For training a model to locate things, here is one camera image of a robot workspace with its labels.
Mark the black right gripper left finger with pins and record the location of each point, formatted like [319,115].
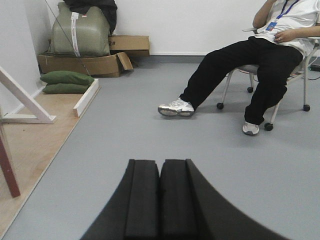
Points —
[132,212]

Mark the open cardboard box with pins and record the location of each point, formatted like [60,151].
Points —
[104,66]

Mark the closed cardboard box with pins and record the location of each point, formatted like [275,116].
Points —
[132,45]

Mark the white wooden base strip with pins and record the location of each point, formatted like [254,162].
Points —
[86,99]

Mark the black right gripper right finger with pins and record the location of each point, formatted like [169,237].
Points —
[192,209]

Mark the lower green sandbag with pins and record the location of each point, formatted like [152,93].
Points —
[65,88]

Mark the plywood base board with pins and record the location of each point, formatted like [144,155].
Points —
[32,148]

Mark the olive green sack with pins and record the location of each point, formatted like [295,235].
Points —
[80,35]

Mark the black power adapter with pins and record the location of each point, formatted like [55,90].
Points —
[315,67]

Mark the brown wooden door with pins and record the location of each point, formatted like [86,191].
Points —
[7,168]

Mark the white wooden door frame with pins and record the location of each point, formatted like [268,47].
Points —
[39,114]

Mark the seated person in white shirt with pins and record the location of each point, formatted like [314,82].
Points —
[285,29]

